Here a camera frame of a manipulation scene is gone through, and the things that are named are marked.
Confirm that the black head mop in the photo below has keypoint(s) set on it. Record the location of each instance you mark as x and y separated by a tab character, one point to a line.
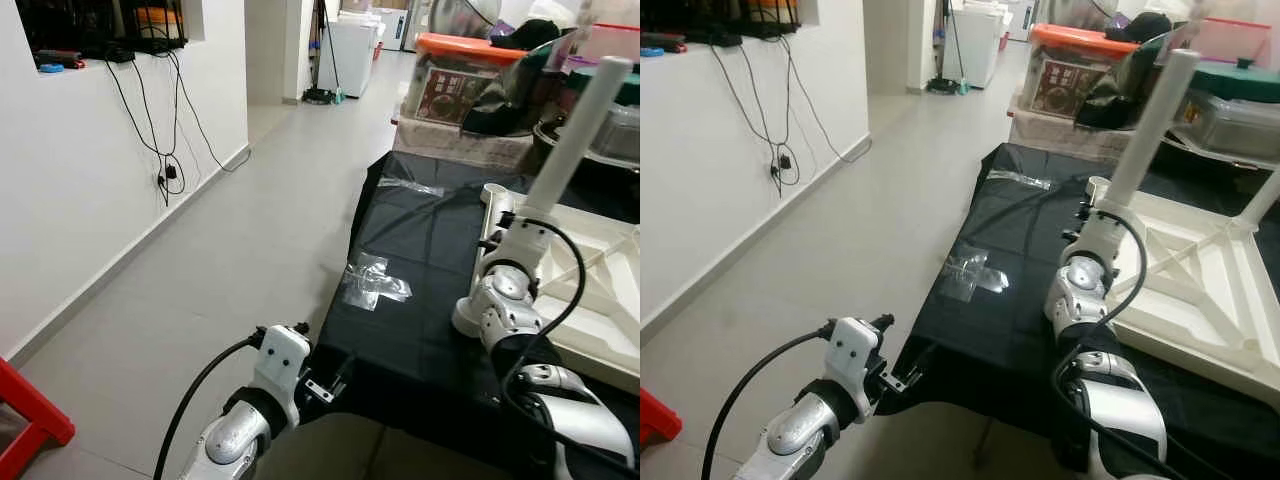
942	87
320	97

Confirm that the black power adapter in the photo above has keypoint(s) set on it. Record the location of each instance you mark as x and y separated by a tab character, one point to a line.
785	160
172	172

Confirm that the beige patterned box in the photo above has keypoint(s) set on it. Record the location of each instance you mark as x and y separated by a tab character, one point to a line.
1060	135
450	145

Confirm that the pink plastic box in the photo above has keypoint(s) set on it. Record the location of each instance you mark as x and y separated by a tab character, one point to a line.
615	42
1240	38

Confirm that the black round bowl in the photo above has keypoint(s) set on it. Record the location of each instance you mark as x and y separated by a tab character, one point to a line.
1200	152
548	140

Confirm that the black tablecloth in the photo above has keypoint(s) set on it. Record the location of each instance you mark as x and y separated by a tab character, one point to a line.
1000	260
420	260

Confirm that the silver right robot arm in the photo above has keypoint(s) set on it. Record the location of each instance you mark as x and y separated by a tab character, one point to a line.
510	300
1080	290

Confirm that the white appliance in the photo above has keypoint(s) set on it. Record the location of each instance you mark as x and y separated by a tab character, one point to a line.
975	45
350	55

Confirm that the clear plastic storage box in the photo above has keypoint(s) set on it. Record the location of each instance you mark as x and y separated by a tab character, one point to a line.
620	135
1240	125

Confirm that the red plastic object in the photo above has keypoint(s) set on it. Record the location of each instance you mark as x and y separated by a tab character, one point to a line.
30	410
660	415

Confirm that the clear tape patch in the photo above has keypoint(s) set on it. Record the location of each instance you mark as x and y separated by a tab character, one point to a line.
375	285
410	187
972	272

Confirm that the orange lid storage box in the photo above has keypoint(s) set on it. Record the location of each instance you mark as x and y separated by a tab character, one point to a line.
450	95
1060	85

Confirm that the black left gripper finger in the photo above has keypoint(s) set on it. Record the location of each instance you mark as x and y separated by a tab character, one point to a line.
914	365
343	375

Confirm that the white plastic children table top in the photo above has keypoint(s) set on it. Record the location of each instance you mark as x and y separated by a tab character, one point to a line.
600	300
1200	300

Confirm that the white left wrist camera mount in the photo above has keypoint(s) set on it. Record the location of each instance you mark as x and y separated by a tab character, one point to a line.
855	350
283	355

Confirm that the green round lid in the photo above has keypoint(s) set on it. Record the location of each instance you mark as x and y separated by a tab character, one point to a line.
1245	80
578	92

